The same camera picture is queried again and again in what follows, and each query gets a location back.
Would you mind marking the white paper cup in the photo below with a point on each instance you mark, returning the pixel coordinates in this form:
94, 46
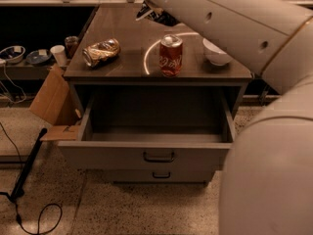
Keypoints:
59, 53

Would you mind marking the blue bowl on shelf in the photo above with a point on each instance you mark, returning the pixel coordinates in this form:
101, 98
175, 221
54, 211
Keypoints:
39, 57

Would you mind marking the red soda can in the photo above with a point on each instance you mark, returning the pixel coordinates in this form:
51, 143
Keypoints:
170, 55

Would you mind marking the brown glass jar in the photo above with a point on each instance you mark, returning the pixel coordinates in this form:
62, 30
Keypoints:
71, 45

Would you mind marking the cardboard box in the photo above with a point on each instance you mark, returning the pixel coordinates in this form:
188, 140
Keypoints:
53, 103

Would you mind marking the bottom drawer front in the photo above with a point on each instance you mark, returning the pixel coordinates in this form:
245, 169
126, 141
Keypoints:
159, 176

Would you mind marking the blue chip bag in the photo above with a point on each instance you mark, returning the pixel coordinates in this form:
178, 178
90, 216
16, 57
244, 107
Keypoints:
149, 12

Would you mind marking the white bowl on shelf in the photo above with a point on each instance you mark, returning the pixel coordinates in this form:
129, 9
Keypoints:
13, 54

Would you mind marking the black stand leg left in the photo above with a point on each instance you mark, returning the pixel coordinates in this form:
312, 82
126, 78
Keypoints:
18, 189

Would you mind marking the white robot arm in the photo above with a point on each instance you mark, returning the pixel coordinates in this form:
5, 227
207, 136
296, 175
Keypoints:
267, 180

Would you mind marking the open middle drawer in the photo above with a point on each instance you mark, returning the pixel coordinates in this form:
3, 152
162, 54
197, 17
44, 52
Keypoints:
127, 132

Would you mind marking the crushed gold can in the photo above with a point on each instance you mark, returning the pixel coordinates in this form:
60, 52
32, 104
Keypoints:
100, 52

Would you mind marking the grey drawer cabinet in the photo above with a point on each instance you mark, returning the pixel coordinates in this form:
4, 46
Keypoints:
136, 70

